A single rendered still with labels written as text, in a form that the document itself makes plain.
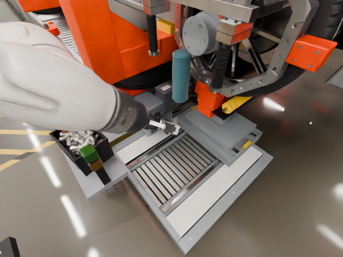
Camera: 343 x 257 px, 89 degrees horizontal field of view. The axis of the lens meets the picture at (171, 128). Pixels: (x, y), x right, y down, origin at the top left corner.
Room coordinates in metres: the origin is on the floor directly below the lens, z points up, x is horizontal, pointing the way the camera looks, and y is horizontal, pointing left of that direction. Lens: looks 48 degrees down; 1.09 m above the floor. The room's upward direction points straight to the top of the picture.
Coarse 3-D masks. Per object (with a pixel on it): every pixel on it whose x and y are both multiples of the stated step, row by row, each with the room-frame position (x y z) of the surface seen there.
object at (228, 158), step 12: (192, 108) 1.04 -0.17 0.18; (180, 120) 0.92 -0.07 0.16; (192, 132) 0.82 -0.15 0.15; (252, 132) 0.80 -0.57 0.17; (204, 144) 0.73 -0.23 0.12; (216, 144) 0.71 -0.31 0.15; (240, 144) 0.71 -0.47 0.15; (252, 144) 0.74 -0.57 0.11; (216, 156) 0.64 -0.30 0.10; (228, 156) 0.62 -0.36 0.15
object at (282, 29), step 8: (256, 0) 0.84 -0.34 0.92; (288, 8) 0.78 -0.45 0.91; (264, 16) 0.81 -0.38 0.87; (272, 16) 0.82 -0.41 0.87; (280, 16) 0.80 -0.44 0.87; (288, 16) 0.78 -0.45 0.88; (264, 24) 0.82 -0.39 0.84; (272, 24) 0.81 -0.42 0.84; (280, 24) 0.79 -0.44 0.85; (272, 32) 0.80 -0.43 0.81; (280, 32) 0.78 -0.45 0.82; (256, 40) 0.85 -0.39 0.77; (264, 40) 0.82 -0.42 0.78; (264, 48) 0.81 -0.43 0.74
